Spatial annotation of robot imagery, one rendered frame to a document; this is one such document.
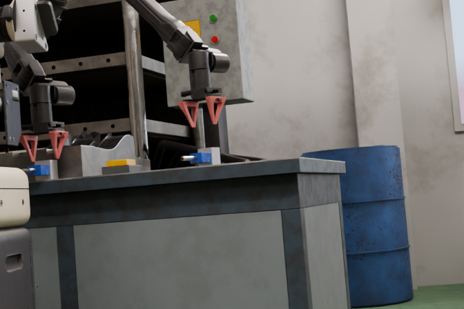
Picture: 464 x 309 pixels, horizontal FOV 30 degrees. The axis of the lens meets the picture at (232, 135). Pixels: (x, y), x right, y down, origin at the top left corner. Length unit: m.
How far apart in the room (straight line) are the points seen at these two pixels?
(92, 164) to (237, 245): 0.51
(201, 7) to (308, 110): 2.99
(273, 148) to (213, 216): 3.91
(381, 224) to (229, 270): 3.08
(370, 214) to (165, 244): 3.05
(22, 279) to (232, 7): 1.70
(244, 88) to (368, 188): 2.19
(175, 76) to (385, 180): 2.33
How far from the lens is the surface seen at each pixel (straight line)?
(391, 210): 5.32
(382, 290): 5.29
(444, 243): 6.20
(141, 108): 3.18
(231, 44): 3.21
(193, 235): 2.28
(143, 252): 2.33
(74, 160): 2.43
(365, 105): 6.00
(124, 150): 2.69
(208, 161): 2.36
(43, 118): 2.40
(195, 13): 3.27
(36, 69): 2.45
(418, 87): 6.21
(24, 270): 1.82
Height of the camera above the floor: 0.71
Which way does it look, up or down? 4 degrees up
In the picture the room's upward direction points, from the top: 5 degrees counter-clockwise
